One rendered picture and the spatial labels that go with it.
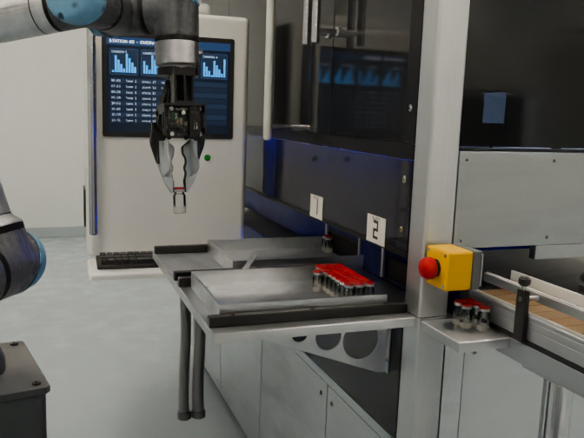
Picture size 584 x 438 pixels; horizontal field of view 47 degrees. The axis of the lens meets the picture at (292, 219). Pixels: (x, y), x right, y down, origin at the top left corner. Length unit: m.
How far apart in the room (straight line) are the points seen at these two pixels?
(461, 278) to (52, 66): 5.72
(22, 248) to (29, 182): 5.33
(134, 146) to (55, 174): 4.58
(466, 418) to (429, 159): 0.54
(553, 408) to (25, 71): 5.90
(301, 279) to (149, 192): 0.75
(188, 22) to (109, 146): 0.99
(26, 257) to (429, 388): 0.82
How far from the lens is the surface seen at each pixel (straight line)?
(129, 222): 2.14
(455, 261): 1.22
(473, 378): 1.44
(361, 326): 1.28
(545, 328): 1.20
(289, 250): 1.86
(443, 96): 1.27
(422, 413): 1.40
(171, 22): 1.17
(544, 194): 1.43
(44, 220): 6.73
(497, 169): 1.35
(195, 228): 2.17
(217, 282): 1.49
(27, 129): 6.64
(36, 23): 1.14
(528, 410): 1.56
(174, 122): 1.15
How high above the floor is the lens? 1.27
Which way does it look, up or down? 9 degrees down
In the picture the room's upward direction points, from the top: 2 degrees clockwise
